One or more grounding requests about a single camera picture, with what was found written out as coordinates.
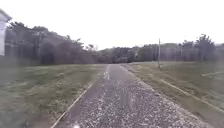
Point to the row of trees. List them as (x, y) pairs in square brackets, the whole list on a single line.
[(66, 50)]

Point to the grass field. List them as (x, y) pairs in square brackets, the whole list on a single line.
[(36, 86), (190, 78)]

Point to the white building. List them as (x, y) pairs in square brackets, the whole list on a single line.
[(2, 33)]

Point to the grey gravel path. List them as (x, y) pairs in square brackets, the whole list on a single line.
[(123, 100)]

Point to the pale kerb strip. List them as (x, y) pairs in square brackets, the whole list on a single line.
[(75, 101)]

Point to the pole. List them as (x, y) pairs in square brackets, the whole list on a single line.
[(159, 53), (39, 45)]

